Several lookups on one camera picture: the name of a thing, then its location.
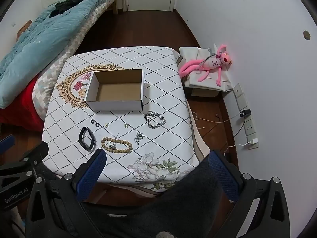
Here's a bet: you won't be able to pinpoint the silver hairpin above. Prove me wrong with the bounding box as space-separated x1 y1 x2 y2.
109 133 120 152

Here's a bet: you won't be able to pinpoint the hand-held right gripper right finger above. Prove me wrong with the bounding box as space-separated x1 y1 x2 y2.
208 150 291 238

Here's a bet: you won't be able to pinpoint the white diamond pattern tablecloth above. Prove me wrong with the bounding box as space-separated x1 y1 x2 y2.
42 46 206 196

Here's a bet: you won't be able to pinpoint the brown pillow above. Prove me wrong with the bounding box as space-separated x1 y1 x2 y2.
17 20 33 36

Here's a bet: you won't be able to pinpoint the black wristband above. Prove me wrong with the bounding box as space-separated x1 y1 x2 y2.
79 126 96 152

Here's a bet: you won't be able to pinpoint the beige cable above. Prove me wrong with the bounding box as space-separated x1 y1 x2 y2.
192 111 242 129

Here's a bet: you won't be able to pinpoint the white cardboard box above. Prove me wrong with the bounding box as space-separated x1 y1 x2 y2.
85 69 145 112

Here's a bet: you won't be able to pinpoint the white cable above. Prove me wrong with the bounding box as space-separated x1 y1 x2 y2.
222 141 252 154

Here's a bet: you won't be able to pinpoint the grey patterned bed sheet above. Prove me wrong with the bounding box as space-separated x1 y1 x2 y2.
32 0 117 119

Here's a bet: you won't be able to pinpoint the light blue quilt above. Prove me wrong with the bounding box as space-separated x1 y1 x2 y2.
0 0 123 108

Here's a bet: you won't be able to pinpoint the silver chain bracelet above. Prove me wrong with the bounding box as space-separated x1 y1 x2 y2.
144 112 166 129

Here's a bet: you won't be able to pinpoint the white cloth covered box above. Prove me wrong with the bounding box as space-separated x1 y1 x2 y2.
179 47 234 97

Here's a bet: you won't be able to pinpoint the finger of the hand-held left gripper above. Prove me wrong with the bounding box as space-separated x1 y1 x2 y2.
0 134 16 152
0 141 49 179

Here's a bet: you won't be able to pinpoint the wooden bead bracelet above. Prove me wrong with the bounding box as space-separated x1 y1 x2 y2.
101 137 133 154

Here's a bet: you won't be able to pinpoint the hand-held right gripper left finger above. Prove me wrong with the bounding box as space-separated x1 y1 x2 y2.
26 149 107 238

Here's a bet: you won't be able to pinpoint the black clothes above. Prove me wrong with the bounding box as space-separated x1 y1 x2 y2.
49 0 90 18

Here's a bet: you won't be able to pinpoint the pink plush toy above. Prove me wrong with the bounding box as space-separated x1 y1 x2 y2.
179 44 233 87

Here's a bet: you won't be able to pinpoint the red blanket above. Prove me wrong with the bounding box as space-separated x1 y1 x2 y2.
0 76 45 132

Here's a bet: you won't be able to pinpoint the black cable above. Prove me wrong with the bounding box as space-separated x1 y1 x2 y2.
231 115 247 138

